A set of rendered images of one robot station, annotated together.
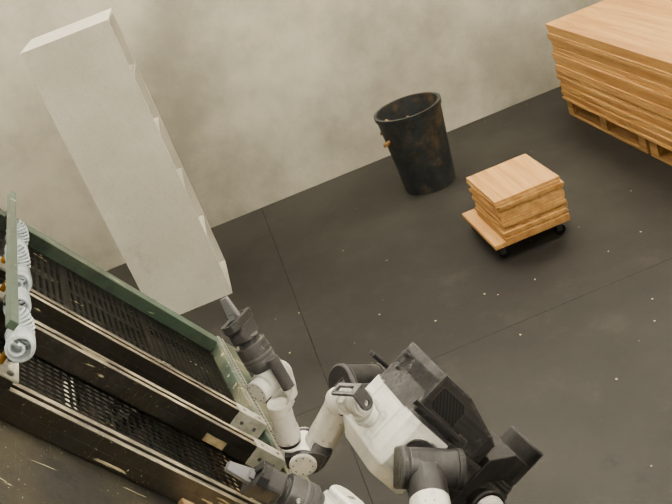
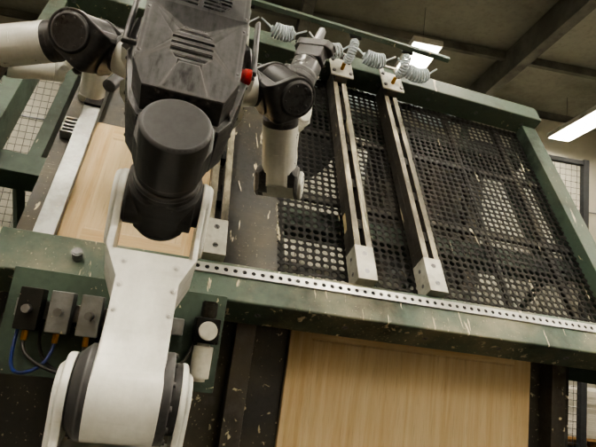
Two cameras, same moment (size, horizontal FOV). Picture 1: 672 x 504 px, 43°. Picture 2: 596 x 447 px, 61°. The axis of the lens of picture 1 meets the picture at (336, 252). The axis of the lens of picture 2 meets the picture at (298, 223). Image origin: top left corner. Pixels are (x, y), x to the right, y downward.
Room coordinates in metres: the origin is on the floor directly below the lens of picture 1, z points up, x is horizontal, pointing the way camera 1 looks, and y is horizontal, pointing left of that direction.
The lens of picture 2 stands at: (1.98, -1.05, 0.75)
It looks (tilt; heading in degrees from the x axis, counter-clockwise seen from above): 12 degrees up; 87
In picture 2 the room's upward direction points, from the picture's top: 8 degrees clockwise
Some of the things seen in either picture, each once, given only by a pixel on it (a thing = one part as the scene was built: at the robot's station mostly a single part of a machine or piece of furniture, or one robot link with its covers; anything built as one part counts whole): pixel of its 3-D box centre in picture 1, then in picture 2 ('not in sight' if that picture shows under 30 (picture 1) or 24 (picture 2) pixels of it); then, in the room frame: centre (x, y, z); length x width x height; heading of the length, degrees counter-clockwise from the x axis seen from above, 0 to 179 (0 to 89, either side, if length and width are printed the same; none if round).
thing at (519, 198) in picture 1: (511, 204); not in sight; (4.87, -1.15, 0.20); 0.61 x 0.51 x 0.40; 3
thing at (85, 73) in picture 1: (134, 170); not in sight; (5.85, 1.11, 1.03); 0.60 x 0.58 x 2.05; 3
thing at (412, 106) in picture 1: (417, 145); not in sight; (6.16, -0.88, 0.33); 0.54 x 0.54 x 0.65
